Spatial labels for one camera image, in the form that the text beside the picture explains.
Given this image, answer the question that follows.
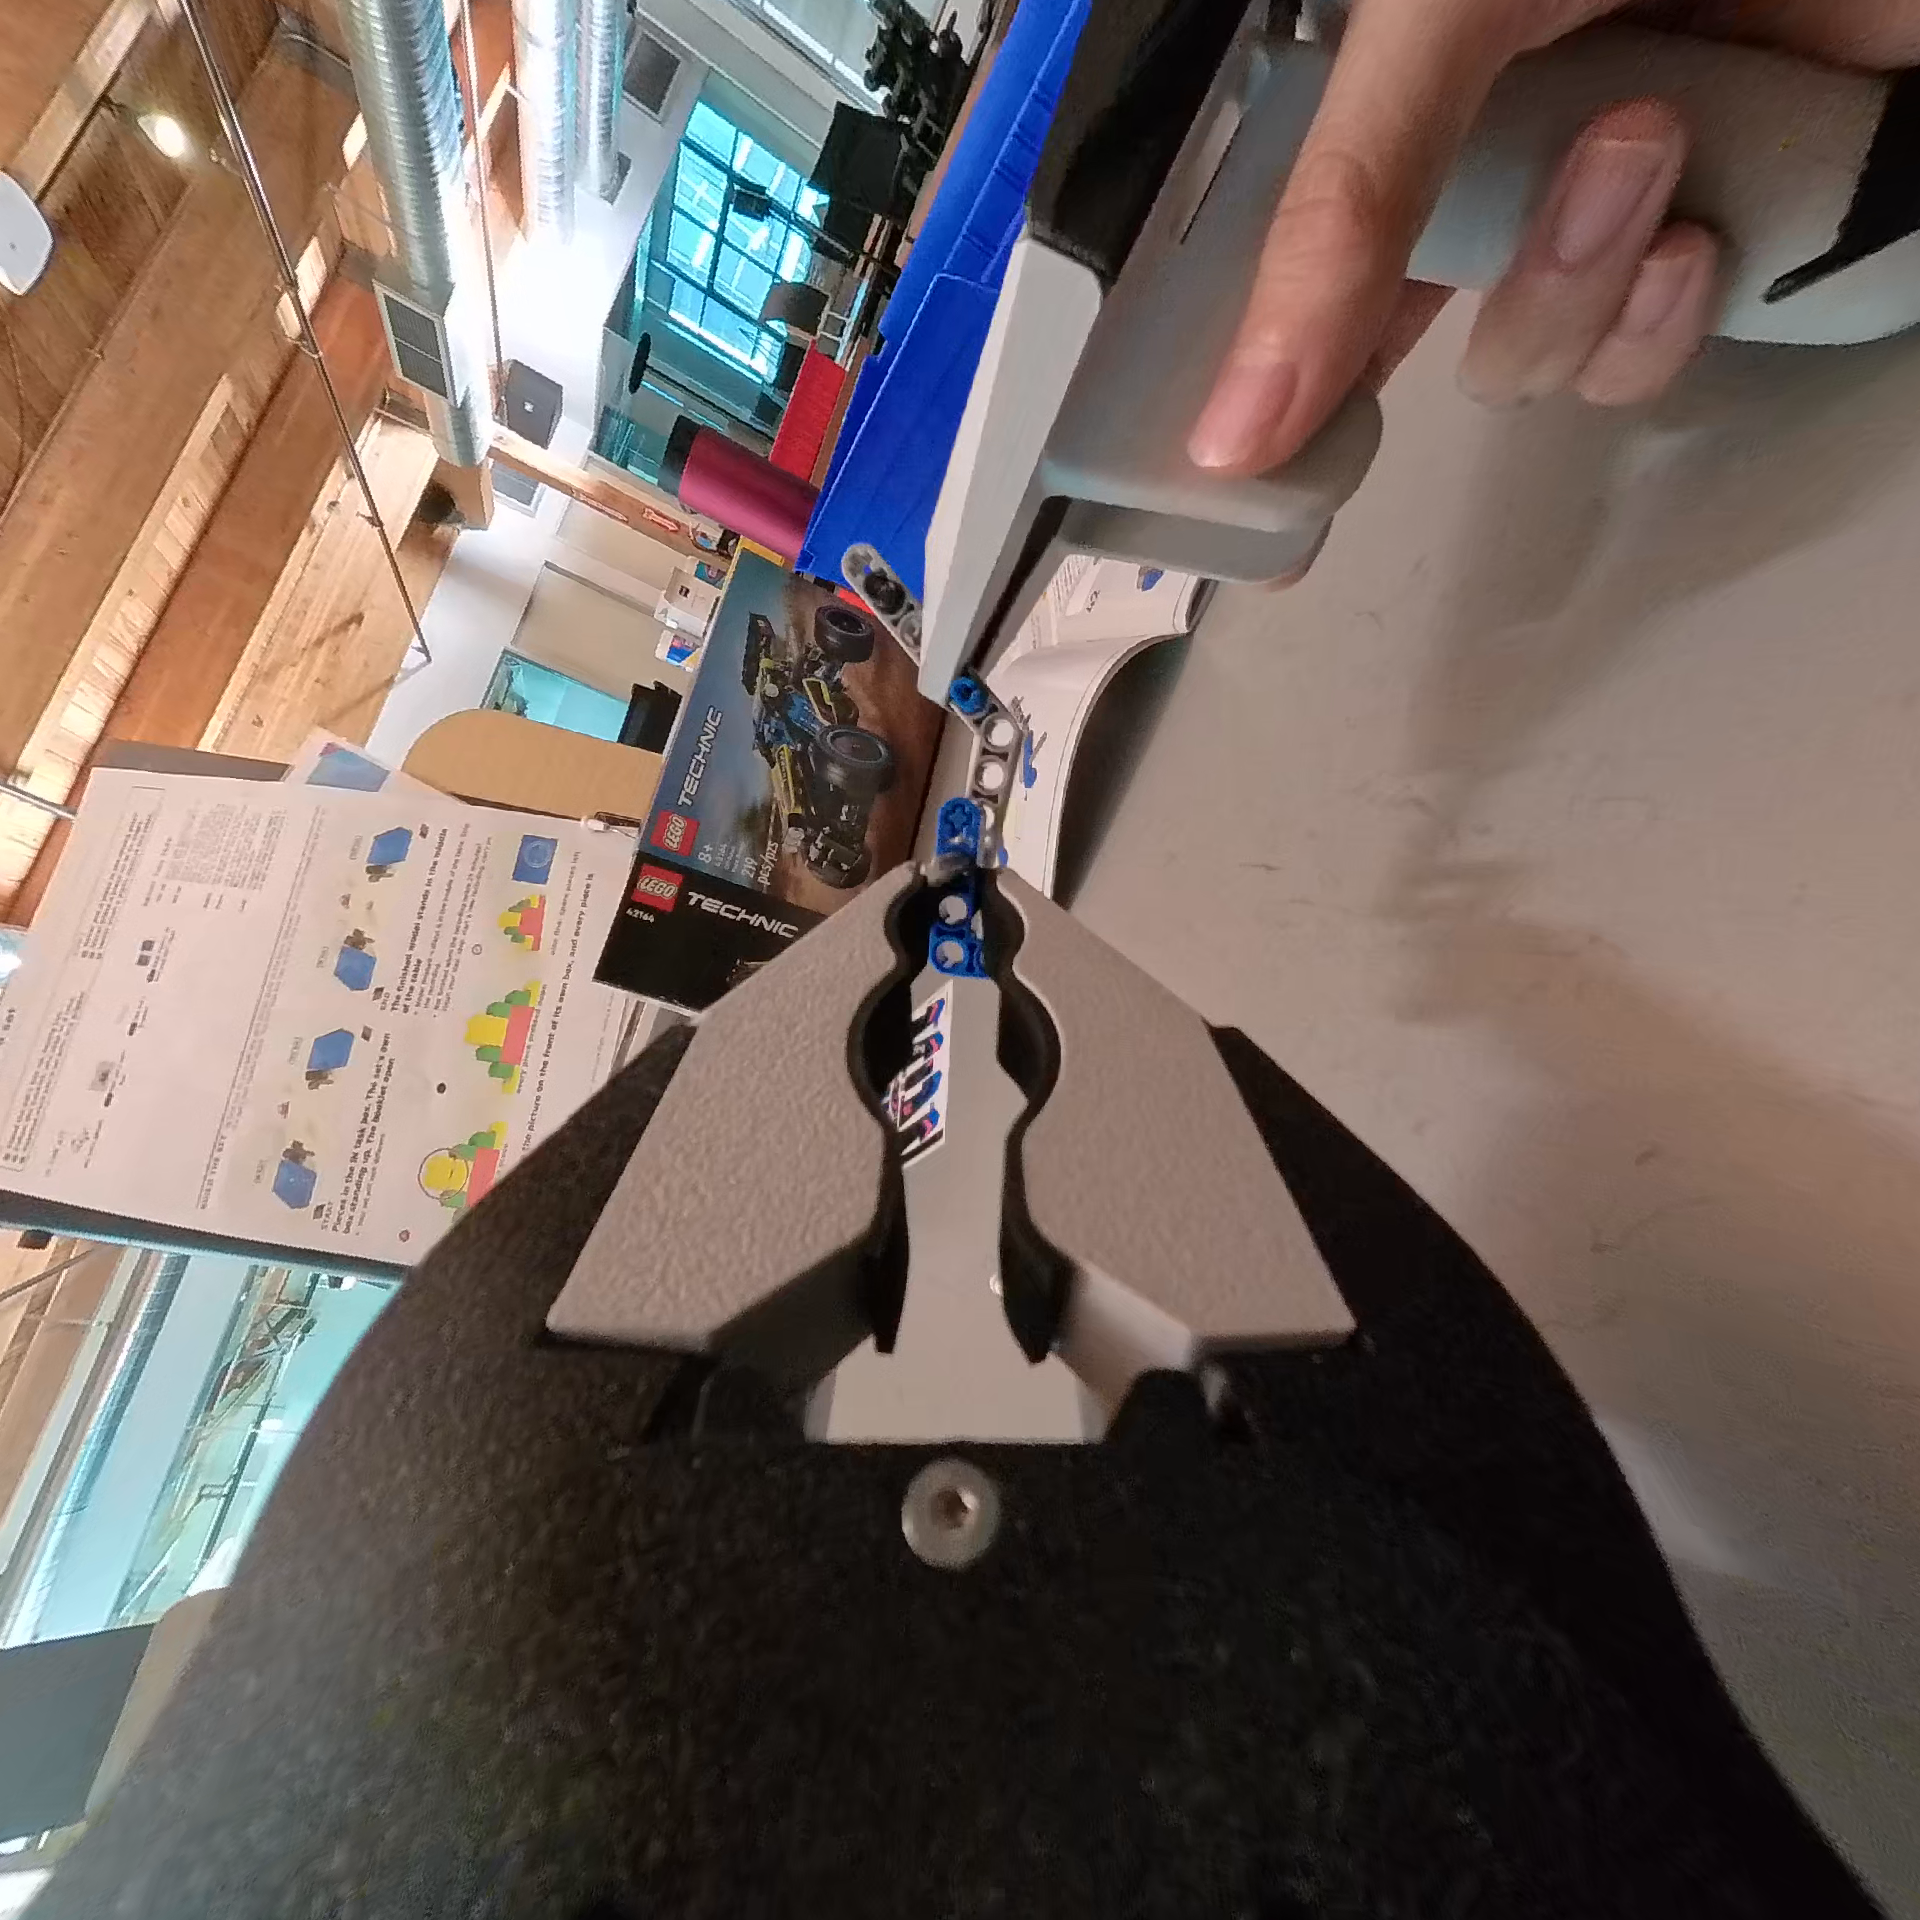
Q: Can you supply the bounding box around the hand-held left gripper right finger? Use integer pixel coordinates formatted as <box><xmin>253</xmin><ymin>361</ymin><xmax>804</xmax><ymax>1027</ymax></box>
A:
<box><xmin>990</xmin><ymin>866</ymin><xmax>1365</xmax><ymax>1416</ymax></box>

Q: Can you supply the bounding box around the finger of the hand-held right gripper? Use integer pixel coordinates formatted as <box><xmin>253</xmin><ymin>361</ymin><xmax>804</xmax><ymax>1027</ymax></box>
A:
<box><xmin>915</xmin><ymin>232</ymin><xmax>1113</xmax><ymax>712</ymax></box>

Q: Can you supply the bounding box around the person's right hand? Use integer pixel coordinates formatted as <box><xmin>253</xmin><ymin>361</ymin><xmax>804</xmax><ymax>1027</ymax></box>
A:
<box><xmin>1184</xmin><ymin>0</ymin><xmax>1920</xmax><ymax>480</ymax></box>

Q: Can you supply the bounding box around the grey plastic beam assembly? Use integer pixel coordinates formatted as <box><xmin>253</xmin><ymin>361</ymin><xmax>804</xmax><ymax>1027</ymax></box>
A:
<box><xmin>840</xmin><ymin>539</ymin><xmax>1040</xmax><ymax>876</ymax></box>

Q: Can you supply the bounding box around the dark toy set box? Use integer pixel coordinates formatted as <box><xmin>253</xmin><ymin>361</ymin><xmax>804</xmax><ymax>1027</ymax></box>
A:
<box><xmin>594</xmin><ymin>546</ymin><xmax>957</xmax><ymax>1018</ymax></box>

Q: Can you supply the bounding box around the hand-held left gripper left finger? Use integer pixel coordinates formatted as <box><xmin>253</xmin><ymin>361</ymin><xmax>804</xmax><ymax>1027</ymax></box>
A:
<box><xmin>545</xmin><ymin>862</ymin><xmax>922</xmax><ymax>1404</ymax></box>

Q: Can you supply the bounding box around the white instruction poster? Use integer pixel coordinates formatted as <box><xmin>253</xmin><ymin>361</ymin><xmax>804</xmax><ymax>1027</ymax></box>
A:
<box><xmin>0</xmin><ymin>727</ymin><xmax>643</xmax><ymax>1281</ymax></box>

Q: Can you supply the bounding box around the white instruction booklet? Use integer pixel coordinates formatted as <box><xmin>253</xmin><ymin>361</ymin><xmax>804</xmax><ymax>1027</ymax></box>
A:
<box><xmin>977</xmin><ymin>555</ymin><xmax>1220</xmax><ymax>906</ymax></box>

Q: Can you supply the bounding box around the white vent grille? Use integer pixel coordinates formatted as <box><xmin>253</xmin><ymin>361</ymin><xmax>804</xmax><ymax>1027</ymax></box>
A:
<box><xmin>370</xmin><ymin>281</ymin><xmax>459</xmax><ymax>407</ymax></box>

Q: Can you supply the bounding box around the magenta cylinder post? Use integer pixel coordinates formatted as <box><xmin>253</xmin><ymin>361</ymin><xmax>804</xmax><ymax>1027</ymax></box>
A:
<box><xmin>675</xmin><ymin>427</ymin><xmax>824</xmax><ymax>568</ymax></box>

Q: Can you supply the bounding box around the plain blue storage bin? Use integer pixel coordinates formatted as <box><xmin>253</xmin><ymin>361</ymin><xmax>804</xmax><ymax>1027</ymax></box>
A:
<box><xmin>795</xmin><ymin>268</ymin><xmax>1025</xmax><ymax>599</ymax></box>

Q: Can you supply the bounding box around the blue angled plastic beam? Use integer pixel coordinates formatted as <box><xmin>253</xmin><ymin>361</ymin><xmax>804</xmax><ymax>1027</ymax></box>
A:
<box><xmin>923</xmin><ymin>796</ymin><xmax>1003</xmax><ymax>980</ymax></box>

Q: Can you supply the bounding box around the sticker sheet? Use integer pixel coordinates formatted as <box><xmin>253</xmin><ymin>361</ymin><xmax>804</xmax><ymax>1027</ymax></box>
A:
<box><xmin>884</xmin><ymin>984</ymin><xmax>962</xmax><ymax>1168</ymax></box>

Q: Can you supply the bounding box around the silver ventilation duct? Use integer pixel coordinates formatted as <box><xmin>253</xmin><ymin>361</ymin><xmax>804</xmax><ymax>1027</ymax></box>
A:
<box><xmin>336</xmin><ymin>0</ymin><xmax>494</xmax><ymax>472</ymax></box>
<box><xmin>509</xmin><ymin>0</ymin><xmax>634</xmax><ymax>233</ymax></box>

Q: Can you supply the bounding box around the brown rounded panel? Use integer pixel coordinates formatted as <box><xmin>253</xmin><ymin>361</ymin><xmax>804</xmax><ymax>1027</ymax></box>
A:
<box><xmin>403</xmin><ymin>710</ymin><xmax>672</xmax><ymax>826</ymax></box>

